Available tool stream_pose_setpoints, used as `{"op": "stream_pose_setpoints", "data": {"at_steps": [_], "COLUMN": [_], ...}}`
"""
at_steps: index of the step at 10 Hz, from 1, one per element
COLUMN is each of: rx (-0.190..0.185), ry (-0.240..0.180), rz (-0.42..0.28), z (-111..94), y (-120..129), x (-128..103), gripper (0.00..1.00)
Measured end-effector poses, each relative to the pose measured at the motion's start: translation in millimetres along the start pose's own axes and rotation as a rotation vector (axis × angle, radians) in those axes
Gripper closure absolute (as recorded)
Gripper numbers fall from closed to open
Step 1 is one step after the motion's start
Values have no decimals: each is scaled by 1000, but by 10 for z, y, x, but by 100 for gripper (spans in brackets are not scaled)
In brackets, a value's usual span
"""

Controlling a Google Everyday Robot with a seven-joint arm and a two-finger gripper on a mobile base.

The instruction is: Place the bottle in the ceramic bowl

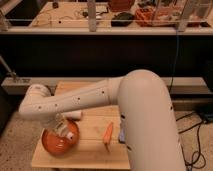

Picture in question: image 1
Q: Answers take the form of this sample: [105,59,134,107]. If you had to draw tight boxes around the clear plastic bottle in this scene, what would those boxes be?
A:
[53,120,74,140]

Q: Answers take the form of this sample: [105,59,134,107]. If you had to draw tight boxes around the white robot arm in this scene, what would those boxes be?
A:
[19,69,186,171]

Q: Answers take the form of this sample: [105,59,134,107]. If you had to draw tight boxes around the orange ceramic bowl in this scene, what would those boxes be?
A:
[41,120,80,155]

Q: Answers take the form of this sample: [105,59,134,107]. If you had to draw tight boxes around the orange carrot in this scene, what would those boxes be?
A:
[103,123,113,144]

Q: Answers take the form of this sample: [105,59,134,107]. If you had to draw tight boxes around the wooden board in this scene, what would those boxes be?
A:
[31,81,131,170]

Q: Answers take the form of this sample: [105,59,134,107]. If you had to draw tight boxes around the black object on bench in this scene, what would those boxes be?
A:
[111,12,134,27]

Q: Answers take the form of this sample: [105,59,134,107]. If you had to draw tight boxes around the workbench shelf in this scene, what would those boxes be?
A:
[0,0,213,35]

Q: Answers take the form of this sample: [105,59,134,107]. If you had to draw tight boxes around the orange tool box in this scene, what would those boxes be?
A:
[135,8,174,27]

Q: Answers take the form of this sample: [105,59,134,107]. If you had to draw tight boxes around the metal frame post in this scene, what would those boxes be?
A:
[87,0,96,32]

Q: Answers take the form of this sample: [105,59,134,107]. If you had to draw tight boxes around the blue cable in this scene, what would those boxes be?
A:
[168,32,181,94]

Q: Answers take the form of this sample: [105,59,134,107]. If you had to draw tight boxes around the black floor cables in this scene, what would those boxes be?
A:
[175,111,209,169]

